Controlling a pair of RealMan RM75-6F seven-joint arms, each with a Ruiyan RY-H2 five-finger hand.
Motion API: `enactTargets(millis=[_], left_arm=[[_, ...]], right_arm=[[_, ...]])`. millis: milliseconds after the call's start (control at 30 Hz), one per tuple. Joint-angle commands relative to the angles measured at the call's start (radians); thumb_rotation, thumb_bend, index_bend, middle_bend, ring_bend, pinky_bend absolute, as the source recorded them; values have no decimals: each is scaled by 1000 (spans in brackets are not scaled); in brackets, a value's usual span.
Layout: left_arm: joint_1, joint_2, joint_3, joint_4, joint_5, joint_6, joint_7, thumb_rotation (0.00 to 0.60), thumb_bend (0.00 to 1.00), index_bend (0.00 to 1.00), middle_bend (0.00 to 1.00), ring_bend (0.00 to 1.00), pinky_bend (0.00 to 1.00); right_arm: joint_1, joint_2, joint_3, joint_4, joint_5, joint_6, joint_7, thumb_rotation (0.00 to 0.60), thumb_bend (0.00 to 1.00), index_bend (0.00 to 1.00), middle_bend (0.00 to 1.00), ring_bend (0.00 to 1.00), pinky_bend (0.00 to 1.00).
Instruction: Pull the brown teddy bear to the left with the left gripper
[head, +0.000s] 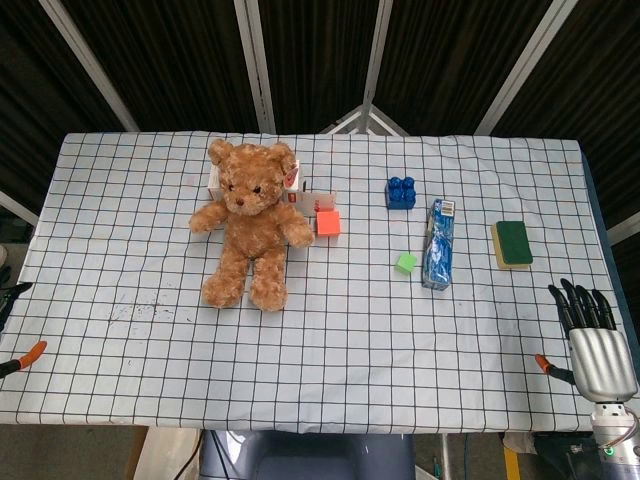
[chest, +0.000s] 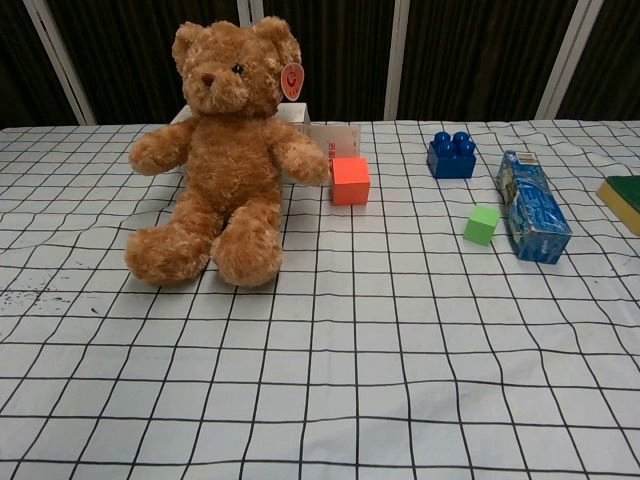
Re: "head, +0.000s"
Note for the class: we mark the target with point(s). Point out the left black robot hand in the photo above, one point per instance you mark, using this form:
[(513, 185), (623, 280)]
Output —
[(30, 352)]

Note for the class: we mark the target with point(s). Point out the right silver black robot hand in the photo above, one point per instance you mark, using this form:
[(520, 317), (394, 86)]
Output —
[(600, 360)]

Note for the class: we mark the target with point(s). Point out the brown teddy bear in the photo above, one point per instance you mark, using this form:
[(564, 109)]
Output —
[(250, 220)]

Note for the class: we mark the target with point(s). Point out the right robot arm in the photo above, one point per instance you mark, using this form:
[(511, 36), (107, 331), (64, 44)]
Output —
[(617, 440)]

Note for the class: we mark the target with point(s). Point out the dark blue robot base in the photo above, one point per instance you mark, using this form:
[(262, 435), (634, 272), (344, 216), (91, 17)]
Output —
[(305, 455)]

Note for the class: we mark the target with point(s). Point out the green yellow sponge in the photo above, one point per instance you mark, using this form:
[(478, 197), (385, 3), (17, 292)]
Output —
[(512, 245)]

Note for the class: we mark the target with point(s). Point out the blue snack package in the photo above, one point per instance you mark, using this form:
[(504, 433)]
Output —
[(439, 245)]

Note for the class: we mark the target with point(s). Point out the green cube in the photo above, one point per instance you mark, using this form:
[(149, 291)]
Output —
[(405, 263)]

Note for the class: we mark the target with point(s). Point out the checkered white tablecloth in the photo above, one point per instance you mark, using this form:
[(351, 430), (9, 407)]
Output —
[(350, 350)]

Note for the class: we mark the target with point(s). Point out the blue studded building block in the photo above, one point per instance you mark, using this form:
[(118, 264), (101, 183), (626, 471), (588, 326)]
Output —
[(401, 192)]

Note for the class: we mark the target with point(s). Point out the orange cube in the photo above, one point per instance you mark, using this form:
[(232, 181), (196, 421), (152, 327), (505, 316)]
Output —
[(328, 223)]

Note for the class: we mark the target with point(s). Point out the red white paper hang tag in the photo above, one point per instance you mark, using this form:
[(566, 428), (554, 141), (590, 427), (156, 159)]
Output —
[(292, 176)]

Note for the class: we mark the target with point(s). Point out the white box with red print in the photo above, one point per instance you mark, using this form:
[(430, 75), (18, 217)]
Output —
[(300, 181)]

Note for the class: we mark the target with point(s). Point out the white aluminium frame post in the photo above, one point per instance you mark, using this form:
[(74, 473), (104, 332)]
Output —
[(256, 65), (90, 65), (522, 65), (375, 55)]

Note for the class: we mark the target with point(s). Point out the white triangular frame brace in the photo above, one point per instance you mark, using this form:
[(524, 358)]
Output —
[(367, 117)]

